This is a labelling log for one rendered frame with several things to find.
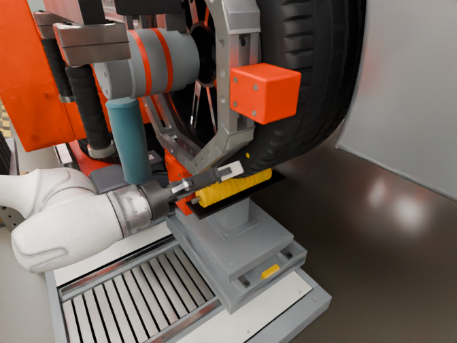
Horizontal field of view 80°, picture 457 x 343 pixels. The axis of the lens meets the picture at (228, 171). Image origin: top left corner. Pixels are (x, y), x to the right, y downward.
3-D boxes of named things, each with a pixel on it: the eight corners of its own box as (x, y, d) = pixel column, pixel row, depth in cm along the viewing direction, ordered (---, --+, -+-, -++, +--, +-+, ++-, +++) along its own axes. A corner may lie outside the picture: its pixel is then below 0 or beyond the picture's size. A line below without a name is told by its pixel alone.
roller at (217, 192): (277, 179, 88) (279, 164, 85) (198, 215, 74) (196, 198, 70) (265, 171, 92) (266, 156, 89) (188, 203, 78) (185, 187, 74)
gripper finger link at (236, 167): (213, 170, 62) (214, 169, 61) (237, 160, 65) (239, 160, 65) (218, 182, 62) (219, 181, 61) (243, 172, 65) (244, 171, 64)
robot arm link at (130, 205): (125, 236, 47) (158, 222, 49) (106, 188, 47) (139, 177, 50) (122, 239, 54) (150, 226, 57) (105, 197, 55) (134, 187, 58)
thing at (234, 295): (304, 265, 108) (308, 248, 103) (230, 317, 91) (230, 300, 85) (230, 199, 142) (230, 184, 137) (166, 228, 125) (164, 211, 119)
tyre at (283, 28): (454, 48, 45) (262, -191, 58) (373, 68, 33) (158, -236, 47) (266, 185, 101) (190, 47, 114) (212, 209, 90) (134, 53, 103)
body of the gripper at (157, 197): (147, 224, 57) (187, 207, 61) (155, 219, 50) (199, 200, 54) (134, 191, 58) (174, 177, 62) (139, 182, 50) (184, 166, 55)
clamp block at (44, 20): (85, 35, 65) (78, 9, 62) (42, 38, 61) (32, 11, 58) (81, 33, 69) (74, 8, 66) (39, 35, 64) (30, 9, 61)
